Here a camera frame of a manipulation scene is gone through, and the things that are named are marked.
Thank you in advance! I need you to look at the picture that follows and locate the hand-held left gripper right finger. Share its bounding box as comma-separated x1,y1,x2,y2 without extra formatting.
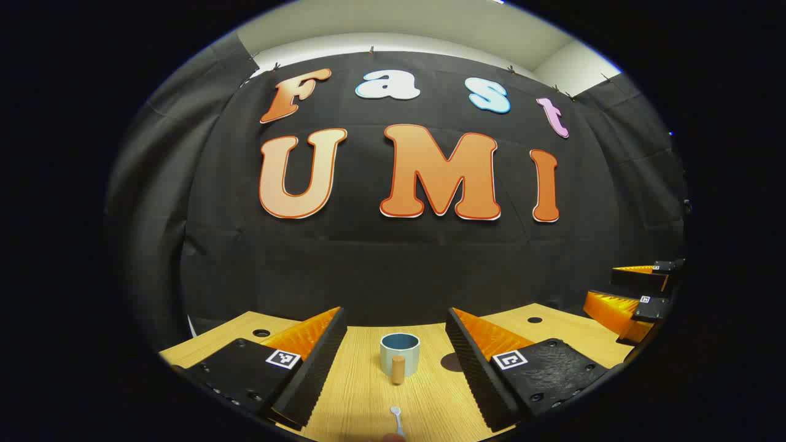
445,307,610,433

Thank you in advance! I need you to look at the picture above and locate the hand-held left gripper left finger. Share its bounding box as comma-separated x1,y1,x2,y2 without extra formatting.
172,307,348,432

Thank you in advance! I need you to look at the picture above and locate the pale blue cup wooden handle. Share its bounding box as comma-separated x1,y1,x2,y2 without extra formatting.
379,333,421,386

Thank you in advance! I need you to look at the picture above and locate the wooden desktop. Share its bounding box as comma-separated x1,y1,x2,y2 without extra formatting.
158,303,634,442

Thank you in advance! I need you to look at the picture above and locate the black backdrop cloth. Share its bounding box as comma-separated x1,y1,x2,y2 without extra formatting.
104,31,691,354

